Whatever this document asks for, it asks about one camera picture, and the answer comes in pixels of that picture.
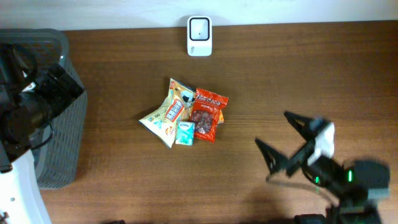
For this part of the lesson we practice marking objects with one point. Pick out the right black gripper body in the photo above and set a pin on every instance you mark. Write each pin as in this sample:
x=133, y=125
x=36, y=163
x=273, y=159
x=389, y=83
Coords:
x=319, y=173

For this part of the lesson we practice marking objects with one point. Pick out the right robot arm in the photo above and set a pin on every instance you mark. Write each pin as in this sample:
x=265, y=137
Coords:
x=358, y=185

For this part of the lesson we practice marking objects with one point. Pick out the teal tissue pack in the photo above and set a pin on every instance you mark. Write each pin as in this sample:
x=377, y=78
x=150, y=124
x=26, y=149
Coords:
x=185, y=133

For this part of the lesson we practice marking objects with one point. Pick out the red candy bag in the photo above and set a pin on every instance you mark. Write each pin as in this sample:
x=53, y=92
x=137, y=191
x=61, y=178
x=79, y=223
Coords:
x=206, y=113

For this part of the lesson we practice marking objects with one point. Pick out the cream blue snack bag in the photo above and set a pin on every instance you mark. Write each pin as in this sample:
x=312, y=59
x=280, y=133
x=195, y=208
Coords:
x=176, y=107

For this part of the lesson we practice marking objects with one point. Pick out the grey plastic mesh basket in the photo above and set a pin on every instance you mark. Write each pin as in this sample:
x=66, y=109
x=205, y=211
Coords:
x=56, y=162

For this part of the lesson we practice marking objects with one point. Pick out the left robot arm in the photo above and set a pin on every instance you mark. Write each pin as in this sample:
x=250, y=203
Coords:
x=30, y=100

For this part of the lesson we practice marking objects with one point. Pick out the orange tissue pack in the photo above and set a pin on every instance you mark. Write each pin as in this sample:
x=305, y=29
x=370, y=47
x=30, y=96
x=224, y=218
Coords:
x=221, y=118

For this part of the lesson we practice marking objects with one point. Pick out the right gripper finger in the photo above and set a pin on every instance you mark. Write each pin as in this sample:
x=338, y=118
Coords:
x=300, y=123
x=275, y=160

